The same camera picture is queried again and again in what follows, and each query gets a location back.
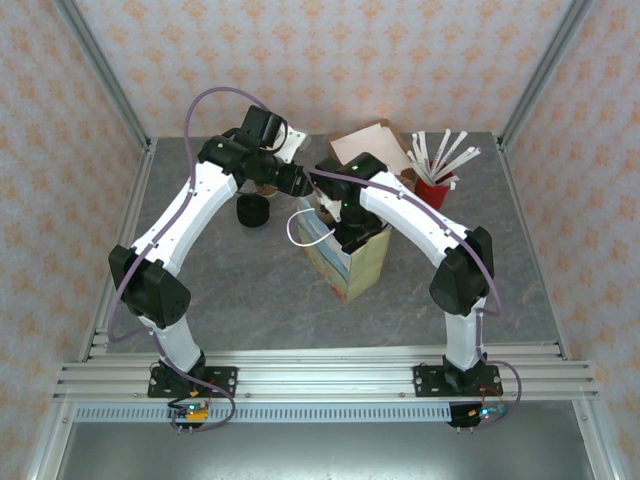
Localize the printed paper carry bag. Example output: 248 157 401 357
286 194 392 305

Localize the white paper bag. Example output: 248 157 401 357
329 124 414 176

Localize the stack of black lids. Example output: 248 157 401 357
235 193 271 229

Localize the red cup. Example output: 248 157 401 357
414 169 457 212

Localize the brown cardboard box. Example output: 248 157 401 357
328 118 419 187

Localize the small control circuit board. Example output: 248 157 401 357
167 398 212 432
448 399 512 430

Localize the grey metal panel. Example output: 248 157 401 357
49 422 601 480

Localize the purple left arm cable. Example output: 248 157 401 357
107 87 236 436

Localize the wide aluminium base rail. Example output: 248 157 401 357
53 348 600 402

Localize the aluminium frame post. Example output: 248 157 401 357
53 0 152 152
498 0 597 151

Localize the slotted grey cable duct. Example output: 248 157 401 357
74 405 454 424

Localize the aluminium frame leg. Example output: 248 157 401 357
24 399 76 480
574 399 626 480

